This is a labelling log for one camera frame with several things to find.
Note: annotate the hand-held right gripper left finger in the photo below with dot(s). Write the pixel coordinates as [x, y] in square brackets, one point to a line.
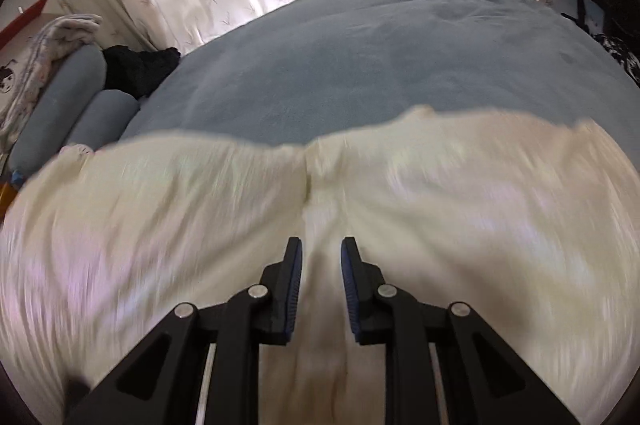
[295, 275]

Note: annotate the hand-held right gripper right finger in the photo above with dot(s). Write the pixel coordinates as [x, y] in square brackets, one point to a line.
[350, 275]

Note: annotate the white puffer jacket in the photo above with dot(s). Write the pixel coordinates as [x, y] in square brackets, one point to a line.
[450, 205]

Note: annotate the blue-grey bed blanket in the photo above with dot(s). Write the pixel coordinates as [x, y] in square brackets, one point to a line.
[375, 55]

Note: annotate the small blue-grey bolster pillow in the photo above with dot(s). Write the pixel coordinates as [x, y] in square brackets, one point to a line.
[102, 117]

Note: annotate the black fuzzy cloth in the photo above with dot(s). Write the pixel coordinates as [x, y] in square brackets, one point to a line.
[140, 70]

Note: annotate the large blue-grey bolster pillow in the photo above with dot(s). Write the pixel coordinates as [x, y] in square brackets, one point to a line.
[65, 105]

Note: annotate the pale patterned blanket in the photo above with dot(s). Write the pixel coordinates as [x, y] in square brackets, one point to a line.
[40, 55]

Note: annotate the black and white patterned cloth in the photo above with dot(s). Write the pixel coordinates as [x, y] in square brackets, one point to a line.
[622, 52]

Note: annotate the red board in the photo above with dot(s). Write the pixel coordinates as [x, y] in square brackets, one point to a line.
[22, 22]

